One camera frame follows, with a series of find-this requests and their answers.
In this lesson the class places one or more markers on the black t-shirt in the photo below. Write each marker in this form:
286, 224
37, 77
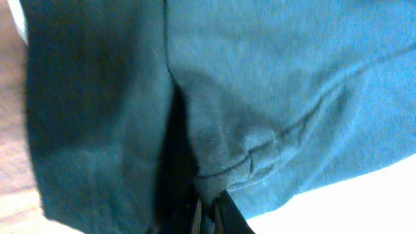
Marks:
136, 109

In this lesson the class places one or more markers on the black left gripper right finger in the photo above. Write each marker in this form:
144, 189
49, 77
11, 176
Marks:
227, 217

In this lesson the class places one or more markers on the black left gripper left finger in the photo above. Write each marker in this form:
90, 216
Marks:
186, 220

